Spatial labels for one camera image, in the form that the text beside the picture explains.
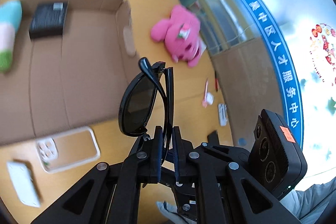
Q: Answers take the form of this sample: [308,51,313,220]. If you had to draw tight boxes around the black sunglasses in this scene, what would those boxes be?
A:
[118,57,174,161]

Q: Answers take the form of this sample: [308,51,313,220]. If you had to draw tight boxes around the black product box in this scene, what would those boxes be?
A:
[29,2,68,40]

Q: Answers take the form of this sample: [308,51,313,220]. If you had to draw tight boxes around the pig plush toy teal shirt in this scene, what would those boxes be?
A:
[0,0,22,73]

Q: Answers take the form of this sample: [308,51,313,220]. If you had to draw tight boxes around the grey sleeved forearm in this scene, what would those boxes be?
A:
[280,178,335,223]

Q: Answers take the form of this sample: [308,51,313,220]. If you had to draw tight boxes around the white pink thermometer device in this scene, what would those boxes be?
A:
[218,103,228,127]

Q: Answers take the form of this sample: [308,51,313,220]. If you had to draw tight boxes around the clear beige phone case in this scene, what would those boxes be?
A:
[35,126,101,173]

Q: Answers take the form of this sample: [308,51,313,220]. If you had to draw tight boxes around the pink pen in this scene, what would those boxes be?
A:
[202,79,209,107]

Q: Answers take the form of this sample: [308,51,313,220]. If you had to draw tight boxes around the white earbud case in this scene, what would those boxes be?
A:
[206,92,214,105]

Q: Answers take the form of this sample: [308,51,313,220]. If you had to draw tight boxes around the white power bank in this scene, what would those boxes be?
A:
[6,161,41,208]

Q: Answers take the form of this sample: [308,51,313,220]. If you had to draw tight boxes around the pink bear plush toy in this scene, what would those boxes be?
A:
[150,5,206,68]

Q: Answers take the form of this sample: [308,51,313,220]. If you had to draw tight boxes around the brown cardboard box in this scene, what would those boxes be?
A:
[1,0,139,145]

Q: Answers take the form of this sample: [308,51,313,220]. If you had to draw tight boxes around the black camera box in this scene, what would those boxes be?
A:
[248,109,307,200]

